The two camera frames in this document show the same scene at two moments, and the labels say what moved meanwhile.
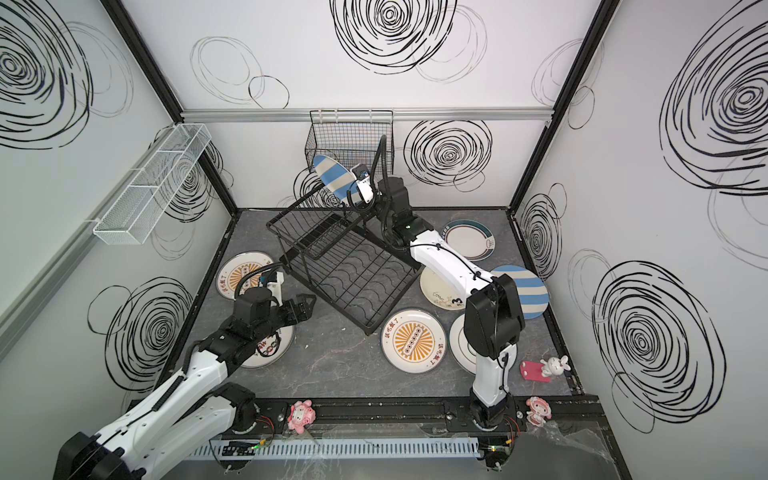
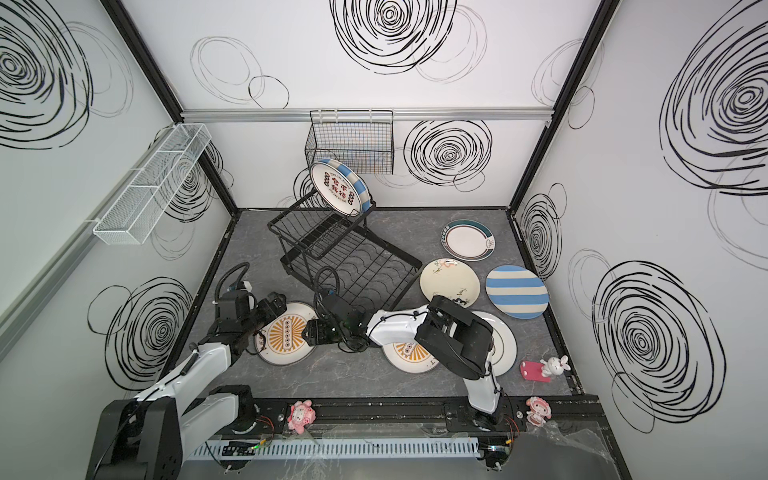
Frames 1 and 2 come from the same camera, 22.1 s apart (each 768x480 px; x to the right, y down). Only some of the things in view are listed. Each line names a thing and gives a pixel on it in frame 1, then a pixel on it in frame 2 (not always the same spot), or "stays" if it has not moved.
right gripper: x=380 y=187 -> x=327 y=330
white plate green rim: x=471 y=238 stays
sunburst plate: x=233 y=267 -> x=281 y=342
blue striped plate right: x=533 y=292 stays
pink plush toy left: x=301 y=415 stays
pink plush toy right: x=539 y=410 stays
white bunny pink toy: x=544 y=371 stays
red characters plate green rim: x=272 y=349 -> x=340 y=187
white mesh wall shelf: x=142 y=206 stays
